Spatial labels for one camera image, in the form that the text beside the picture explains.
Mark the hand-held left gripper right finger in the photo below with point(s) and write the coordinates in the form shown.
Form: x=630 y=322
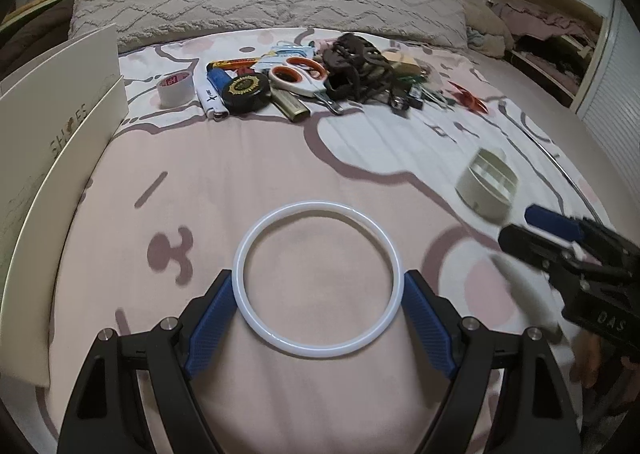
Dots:
x=430 y=329

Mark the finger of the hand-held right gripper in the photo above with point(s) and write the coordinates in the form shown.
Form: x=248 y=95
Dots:
x=550 y=223
x=530 y=246

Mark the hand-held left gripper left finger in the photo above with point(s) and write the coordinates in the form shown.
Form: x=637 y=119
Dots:
x=210 y=329

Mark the cream plastic container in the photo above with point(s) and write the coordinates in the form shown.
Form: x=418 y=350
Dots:
x=487 y=184

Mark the red foil packet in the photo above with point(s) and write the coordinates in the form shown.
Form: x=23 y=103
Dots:
x=467 y=97

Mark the gold lighter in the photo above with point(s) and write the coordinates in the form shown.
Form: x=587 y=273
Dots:
x=290 y=105

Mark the black round tin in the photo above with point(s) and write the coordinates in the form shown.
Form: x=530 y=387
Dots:
x=246 y=92

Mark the white cardboard box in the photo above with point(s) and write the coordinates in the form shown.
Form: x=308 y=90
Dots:
x=60 y=99

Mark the person's right hand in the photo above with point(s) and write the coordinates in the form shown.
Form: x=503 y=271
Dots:
x=585 y=356

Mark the thin metal rod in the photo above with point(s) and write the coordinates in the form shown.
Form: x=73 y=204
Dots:
x=550 y=147

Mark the white slatted door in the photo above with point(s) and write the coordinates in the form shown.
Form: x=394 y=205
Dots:
x=612 y=99

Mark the open closet shelf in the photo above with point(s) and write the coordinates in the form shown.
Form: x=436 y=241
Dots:
x=580 y=69

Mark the pink printed bed sheet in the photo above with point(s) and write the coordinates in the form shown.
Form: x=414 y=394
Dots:
x=300 y=169

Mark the black rectangular case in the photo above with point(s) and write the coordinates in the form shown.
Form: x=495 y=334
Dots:
x=416 y=94

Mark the green clips bundle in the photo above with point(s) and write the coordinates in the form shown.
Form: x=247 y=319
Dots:
x=425 y=84

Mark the beige plush cloth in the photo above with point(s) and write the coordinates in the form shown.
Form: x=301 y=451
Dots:
x=487 y=29

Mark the pile of clothes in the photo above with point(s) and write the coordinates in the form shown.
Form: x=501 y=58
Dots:
x=540 y=19

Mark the small wooden block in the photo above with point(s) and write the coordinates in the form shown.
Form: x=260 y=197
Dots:
x=402 y=62

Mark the white lighter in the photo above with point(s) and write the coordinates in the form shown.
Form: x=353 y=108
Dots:
x=212 y=103

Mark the clear tape roll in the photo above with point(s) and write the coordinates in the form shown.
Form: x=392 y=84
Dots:
x=175 y=89

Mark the blue lighter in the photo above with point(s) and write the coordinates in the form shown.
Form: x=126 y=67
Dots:
x=219 y=79

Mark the orange-yellow bar packet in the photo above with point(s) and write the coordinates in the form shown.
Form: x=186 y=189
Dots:
x=235 y=64

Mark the blue and white packet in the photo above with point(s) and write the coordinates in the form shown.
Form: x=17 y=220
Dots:
x=290 y=54

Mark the brown quilted blanket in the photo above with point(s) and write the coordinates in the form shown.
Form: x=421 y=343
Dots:
x=30 y=39

